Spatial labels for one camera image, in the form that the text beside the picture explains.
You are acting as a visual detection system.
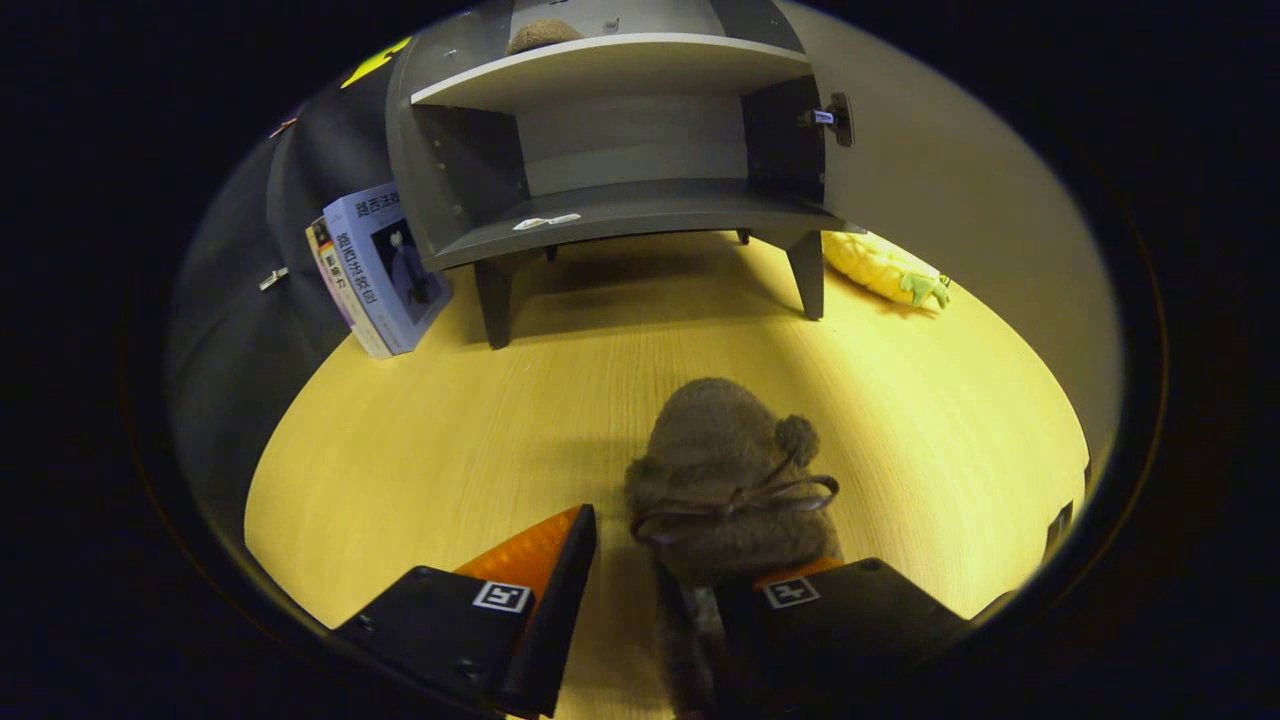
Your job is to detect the black backdrop cloth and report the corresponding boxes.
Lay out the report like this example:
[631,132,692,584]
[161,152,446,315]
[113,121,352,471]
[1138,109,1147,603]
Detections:
[165,35,416,546]

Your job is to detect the grey shoe cabinet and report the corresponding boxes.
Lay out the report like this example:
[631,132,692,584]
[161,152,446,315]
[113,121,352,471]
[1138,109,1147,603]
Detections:
[385,0,853,350]

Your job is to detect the yellow pineapple plush toy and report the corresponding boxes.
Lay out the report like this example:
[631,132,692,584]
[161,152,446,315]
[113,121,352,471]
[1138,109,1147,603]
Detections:
[822,230,952,310]

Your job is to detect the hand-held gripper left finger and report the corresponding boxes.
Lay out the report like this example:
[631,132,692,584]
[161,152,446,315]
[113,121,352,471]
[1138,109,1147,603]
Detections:
[335,503,599,720]

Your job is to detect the white spine book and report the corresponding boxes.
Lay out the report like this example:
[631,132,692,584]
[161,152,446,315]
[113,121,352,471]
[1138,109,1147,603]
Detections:
[305,218,393,359]

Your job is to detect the blue cover book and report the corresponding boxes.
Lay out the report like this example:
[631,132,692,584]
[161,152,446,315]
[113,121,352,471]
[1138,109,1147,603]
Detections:
[322,183,454,356]

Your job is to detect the brown fuzzy shoe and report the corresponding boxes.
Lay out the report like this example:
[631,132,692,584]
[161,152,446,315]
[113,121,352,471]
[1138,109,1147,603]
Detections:
[505,18,587,57]
[625,377,842,720]

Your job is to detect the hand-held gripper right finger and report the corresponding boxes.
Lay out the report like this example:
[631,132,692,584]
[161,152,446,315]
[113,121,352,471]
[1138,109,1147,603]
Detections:
[700,556,976,720]

